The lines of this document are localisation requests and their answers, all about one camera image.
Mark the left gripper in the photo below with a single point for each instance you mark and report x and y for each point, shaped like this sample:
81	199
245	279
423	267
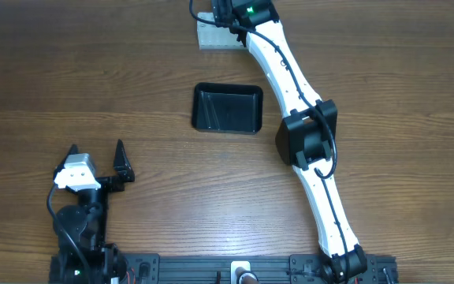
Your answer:
112	184

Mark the clear test tube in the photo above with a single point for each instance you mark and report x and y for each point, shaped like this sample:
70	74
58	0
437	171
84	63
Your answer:
214	108
207	110

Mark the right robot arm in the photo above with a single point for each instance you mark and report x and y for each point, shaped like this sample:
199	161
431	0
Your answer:
313	197

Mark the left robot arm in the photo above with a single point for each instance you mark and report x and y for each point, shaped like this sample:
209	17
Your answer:
71	221

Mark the black tray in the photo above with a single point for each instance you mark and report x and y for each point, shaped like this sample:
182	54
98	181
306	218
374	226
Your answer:
239	114

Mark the white test tube rack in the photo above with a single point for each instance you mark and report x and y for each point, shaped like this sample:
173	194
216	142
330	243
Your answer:
215	39

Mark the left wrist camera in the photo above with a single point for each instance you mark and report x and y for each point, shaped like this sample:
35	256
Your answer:
77	177

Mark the mounting rail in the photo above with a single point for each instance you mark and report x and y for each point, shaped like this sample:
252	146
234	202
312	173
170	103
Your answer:
195	270

